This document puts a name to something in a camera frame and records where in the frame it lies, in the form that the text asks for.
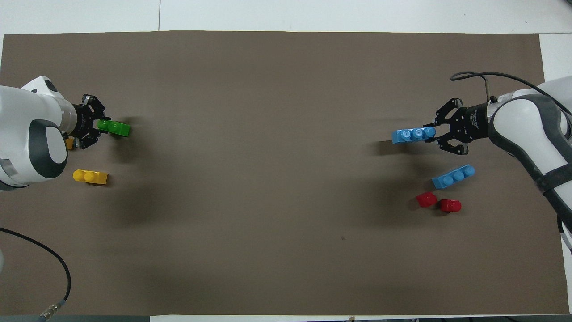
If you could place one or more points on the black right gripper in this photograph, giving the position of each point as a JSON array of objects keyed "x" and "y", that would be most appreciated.
[{"x": 473, "y": 123}]

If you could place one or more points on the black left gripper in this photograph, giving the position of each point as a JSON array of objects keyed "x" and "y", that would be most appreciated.
[{"x": 83, "y": 120}]

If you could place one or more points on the green two-stud toy brick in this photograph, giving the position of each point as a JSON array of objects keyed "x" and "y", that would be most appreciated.
[{"x": 115, "y": 128}]

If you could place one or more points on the blue three-stud toy brick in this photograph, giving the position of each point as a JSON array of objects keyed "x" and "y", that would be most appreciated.
[
  {"x": 413, "y": 135},
  {"x": 452, "y": 177}
]

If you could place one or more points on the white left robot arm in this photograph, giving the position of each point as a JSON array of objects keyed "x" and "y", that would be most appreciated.
[{"x": 22, "y": 125}]

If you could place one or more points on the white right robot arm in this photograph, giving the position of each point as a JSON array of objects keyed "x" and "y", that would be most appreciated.
[{"x": 527, "y": 129}]

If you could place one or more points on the yellow two-stud toy brick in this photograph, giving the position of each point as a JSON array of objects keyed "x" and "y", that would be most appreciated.
[
  {"x": 90, "y": 177},
  {"x": 69, "y": 144}
]

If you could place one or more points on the red one-stud toy brick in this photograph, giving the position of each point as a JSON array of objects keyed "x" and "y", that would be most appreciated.
[
  {"x": 450, "y": 205},
  {"x": 426, "y": 200}
]

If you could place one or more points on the brown paper table mat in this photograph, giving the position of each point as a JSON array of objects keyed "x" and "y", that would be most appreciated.
[{"x": 277, "y": 134}]

